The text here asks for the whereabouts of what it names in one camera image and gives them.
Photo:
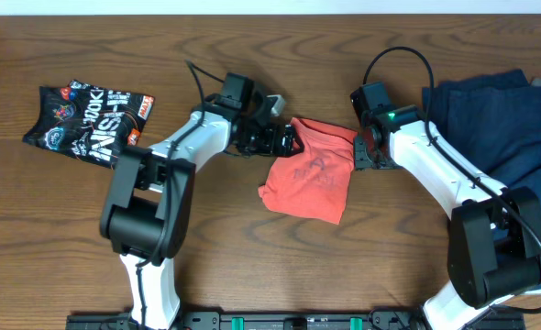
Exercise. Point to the black printed folded shirt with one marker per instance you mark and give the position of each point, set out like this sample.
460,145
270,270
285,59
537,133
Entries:
89,123

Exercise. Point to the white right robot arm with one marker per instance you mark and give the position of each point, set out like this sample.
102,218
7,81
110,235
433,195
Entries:
494,250

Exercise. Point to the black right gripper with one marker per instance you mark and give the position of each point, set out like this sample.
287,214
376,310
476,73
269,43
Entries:
361,159

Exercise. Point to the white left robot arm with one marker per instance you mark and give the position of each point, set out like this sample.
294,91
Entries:
147,209

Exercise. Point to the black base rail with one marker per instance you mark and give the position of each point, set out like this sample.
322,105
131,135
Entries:
375,320

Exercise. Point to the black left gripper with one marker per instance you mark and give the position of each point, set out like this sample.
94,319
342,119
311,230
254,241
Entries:
270,143

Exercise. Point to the navy blue garment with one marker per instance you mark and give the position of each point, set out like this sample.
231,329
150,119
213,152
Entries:
494,121

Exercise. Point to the orange t-shirt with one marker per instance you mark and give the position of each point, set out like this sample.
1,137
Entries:
314,183

